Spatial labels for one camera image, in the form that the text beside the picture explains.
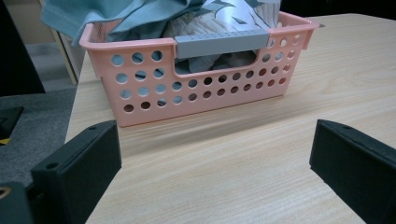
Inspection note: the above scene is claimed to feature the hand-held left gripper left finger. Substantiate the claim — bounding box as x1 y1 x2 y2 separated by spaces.
30 119 123 224

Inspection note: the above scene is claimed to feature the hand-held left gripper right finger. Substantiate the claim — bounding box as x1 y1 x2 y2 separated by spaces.
308 119 396 224

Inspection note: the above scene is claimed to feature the pink perforated plastic basket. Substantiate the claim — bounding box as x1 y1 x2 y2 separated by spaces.
78 10 321 128

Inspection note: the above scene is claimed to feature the plain teal blue garment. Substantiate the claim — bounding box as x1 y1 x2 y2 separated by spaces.
40 0 260 75

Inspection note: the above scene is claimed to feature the teal garment with leaf print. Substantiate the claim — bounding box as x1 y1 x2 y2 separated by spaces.
162 0 283 40

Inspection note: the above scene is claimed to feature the black stand base with hazard stripes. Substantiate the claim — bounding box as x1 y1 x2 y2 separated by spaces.
0 105 25 146

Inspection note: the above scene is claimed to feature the black curtain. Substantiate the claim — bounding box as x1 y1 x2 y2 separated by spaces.
0 0 47 97
279 0 396 21

